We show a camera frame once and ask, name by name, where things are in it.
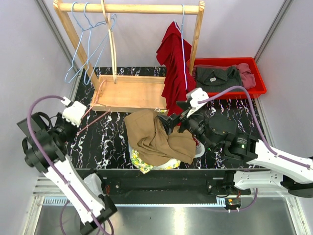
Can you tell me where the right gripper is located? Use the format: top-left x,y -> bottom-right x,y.
156,100 -> 217,151

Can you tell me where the khaki skirt white lining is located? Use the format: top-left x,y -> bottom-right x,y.
124,110 -> 196,166

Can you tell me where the lemon print skirt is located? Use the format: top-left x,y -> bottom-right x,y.
130,150 -> 181,174

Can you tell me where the pink wire hanger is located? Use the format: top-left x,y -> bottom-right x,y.
76,79 -> 111,137

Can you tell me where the plain red skirt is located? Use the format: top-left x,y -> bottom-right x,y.
156,21 -> 196,116

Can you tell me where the blue wire hanger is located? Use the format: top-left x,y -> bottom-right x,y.
174,4 -> 188,90
64,1 -> 93,86
84,12 -> 117,76

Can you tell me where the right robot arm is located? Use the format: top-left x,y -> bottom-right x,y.
158,113 -> 313,198

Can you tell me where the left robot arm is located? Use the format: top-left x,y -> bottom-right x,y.
17,108 -> 117,235

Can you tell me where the white plastic mesh basket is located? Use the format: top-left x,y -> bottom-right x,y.
128,139 -> 205,158

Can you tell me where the wooden clothes rack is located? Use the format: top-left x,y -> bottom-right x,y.
53,0 -> 205,112

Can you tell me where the dark grey striped shirt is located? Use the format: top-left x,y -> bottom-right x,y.
196,66 -> 243,93

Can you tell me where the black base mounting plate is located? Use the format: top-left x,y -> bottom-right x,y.
77,168 -> 252,205

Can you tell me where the pink garment in bin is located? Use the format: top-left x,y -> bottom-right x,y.
234,63 -> 256,90

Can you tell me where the red plastic bin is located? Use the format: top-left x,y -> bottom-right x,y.
194,57 -> 267,99

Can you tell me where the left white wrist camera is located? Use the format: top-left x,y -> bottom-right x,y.
61,96 -> 87,127

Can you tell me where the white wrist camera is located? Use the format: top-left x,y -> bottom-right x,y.
61,96 -> 87,127
176,88 -> 209,118

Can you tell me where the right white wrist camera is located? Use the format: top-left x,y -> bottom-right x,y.
176,88 -> 209,118

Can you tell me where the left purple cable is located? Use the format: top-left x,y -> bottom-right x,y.
26,95 -> 115,235

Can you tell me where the purple cable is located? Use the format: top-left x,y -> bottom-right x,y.
26,95 -> 115,235
197,85 -> 313,212

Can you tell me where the aluminium frame rail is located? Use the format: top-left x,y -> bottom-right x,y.
33,178 -> 300,207

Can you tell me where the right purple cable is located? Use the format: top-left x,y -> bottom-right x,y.
197,85 -> 313,212

